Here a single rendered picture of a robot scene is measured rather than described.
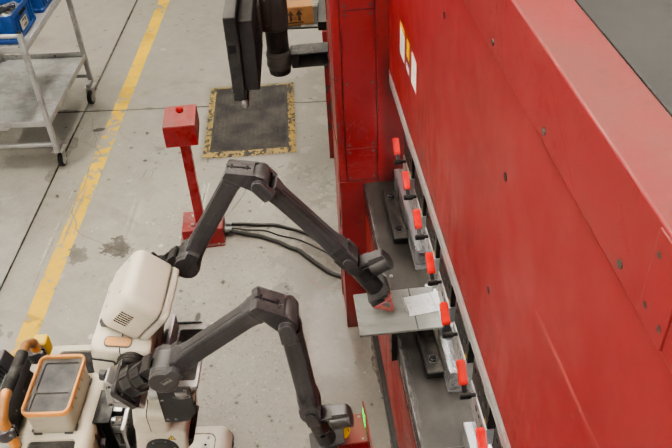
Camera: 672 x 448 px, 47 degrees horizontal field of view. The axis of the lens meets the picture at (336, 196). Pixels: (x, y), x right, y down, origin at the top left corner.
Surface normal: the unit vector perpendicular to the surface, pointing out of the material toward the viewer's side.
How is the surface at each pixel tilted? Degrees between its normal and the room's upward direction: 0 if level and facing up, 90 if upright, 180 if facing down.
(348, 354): 0
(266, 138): 0
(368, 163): 90
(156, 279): 42
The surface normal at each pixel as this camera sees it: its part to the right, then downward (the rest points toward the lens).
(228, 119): -0.05, -0.79
